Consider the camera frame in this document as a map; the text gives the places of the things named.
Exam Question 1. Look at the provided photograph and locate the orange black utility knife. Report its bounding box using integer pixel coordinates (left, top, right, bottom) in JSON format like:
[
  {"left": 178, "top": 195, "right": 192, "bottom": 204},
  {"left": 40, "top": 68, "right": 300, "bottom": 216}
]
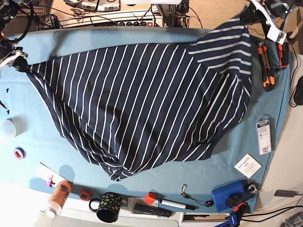
[{"left": 258, "top": 41, "right": 275, "bottom": 92}]

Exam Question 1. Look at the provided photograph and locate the teal table cloth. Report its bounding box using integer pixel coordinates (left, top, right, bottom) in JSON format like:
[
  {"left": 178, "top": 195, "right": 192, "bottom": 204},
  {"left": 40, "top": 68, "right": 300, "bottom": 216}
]
[{"left": 0, "top": 27, "right": 293, "bottom": 204}]

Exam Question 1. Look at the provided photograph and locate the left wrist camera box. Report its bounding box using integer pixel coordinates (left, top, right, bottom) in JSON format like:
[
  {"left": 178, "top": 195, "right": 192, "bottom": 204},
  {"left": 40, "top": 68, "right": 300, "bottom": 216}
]
[{"left": 267, "top": 25, "right": 287, "bottom": 45}]

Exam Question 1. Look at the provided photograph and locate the small orange black tool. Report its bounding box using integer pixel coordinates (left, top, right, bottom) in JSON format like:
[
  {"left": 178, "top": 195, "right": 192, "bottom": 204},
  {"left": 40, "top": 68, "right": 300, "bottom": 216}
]
[{"left": 277, "top": 43, "right": 289, "bottom": 69}]

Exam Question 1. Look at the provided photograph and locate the black computer mouse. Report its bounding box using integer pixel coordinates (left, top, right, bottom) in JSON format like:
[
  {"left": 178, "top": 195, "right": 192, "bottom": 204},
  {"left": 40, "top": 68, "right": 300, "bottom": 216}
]
[{"left": 293, "top": 76, "right": 303, "bottom": 106}]

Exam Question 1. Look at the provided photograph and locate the black power adapter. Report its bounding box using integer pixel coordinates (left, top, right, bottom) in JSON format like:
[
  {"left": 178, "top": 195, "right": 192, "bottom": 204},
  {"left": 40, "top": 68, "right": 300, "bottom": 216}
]
[{"left": 274, "top": 190, "right": 297, "bottom": 198}]

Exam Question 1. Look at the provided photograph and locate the white paper sheet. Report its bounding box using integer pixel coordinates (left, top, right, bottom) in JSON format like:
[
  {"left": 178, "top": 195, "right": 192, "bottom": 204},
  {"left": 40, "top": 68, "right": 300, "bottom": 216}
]
[{"left": 35, "top": 163, "right": 67, "bottom": 185}]

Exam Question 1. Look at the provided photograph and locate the black lanyard with clip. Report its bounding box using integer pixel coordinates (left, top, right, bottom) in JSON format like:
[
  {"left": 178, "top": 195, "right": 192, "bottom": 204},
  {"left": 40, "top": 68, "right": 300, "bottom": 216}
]
[{"left": 179, "top": 184, "right": 214, "bottom": 208}]

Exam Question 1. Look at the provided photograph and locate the translucent white cup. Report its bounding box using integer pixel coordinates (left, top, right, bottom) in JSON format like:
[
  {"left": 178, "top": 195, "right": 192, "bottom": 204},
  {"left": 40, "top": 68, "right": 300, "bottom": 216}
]
[{"left": 0, "top": 119, "right": 16, "bottom": 144}]

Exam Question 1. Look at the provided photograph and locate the blue plastic box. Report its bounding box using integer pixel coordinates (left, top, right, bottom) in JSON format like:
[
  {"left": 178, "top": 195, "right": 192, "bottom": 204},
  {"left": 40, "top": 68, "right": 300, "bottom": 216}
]
[{"left": 211, "top": 180, "right": 248, "bottom": 212}]

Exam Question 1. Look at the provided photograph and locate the red tape roll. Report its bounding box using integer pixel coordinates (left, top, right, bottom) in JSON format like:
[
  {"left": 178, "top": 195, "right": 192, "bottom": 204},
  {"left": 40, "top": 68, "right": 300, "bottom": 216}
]
[{"left": 79, "top": 190, "right": 91, "bottom": 201}]

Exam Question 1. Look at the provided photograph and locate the clear plastic blister pack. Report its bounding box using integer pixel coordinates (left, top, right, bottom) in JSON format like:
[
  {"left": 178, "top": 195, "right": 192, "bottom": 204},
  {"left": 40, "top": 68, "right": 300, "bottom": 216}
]
[{"left": 256, "top": 114, "right": 272, "bottom": 155}]

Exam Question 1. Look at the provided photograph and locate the orange bottle white cap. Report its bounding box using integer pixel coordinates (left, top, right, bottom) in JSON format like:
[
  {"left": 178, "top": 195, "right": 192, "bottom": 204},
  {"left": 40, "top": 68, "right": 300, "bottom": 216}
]
[{"left": 45, "top": 181, "right": 71, "bottom": 218}]

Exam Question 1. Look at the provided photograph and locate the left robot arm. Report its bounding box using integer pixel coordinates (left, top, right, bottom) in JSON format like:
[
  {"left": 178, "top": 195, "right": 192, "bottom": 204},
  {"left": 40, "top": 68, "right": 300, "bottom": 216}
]
[{"left": 240, "top": 0, "right": 303, "bottom": 30}]

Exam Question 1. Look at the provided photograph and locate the blue orange clamp bottom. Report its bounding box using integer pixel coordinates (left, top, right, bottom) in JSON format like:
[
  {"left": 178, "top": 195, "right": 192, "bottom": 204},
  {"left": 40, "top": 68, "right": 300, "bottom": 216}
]
[{"left": 216, "top": 202, "right": 248, "bottom": 227}]

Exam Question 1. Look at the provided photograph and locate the black power strip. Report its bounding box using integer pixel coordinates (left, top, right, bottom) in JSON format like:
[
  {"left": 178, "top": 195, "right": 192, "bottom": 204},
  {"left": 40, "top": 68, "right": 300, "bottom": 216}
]
[{"left": 102, "top": 21, "right": 154, "bottom": 27}]

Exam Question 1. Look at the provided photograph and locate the black mug gold pattern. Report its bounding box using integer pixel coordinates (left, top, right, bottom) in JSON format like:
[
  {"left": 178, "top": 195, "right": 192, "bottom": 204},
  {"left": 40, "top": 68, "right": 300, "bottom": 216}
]
[{"left": 89, "top": 192, "right": 122, "bottom": 223}]

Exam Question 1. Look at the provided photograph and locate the navy white striped t-shirt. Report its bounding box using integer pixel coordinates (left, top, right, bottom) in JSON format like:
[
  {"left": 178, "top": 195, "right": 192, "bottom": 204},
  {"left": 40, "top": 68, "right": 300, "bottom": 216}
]
[{"left": 27, "top": 17, "right": 252, "bottom": 181}]

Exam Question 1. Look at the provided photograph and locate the black knob on box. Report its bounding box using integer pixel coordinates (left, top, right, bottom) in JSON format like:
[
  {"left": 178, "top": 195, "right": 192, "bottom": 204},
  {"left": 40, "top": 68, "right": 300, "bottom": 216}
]
[{"left": 225, "top": 194, "right": 242, "bottom": 208}]

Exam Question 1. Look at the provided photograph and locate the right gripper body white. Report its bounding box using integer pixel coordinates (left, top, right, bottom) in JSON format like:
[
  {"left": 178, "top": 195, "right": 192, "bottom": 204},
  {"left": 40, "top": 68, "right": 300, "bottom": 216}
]
[{"left": 0, "top": 47, "right": 28, "bottom": 69}]

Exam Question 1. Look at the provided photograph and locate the black remote control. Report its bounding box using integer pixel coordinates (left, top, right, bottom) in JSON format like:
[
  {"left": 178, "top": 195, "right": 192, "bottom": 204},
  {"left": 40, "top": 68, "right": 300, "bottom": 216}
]
[{"left": 134, "top": 203, "right": 172, "bottom": 218}]

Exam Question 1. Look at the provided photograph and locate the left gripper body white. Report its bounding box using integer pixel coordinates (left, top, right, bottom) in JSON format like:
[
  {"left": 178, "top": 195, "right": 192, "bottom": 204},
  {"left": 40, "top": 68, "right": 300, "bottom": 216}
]
[{"left": 250, "top": 0, "right": 278, "bottom": 28}]

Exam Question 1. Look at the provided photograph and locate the purple tape roll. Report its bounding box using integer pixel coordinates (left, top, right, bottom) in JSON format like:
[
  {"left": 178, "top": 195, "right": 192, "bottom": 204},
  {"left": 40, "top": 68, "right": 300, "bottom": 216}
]
[{"left": 13, "top": 147, "right": 26, "bottom": 160}]

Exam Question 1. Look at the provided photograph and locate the white square paper packet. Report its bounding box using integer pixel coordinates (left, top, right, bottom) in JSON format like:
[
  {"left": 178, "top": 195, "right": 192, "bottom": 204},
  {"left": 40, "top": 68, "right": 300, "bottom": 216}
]
[{"left": 234, "top": 154, "right": 262, "bottom": 178}]

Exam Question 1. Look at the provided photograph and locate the orange red cube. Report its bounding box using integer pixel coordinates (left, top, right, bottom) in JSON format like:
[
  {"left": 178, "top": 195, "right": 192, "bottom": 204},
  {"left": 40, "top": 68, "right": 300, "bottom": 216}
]
[{"left": 144, "top": 192, "right": 156, "bottom": 205}]

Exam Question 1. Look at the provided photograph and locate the white black marker pen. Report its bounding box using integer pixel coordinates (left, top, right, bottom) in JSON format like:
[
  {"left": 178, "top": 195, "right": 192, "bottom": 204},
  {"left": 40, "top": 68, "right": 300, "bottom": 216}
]
[{"left": 159, "top": 200, "right": 196, "bottom": 210}]

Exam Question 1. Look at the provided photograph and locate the silver carabiner keyring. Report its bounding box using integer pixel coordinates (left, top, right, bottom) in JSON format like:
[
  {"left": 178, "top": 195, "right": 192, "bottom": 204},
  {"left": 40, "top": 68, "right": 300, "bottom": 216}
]
[{"left": 247, "top": 184, "right": 262, "bottom": 194}]

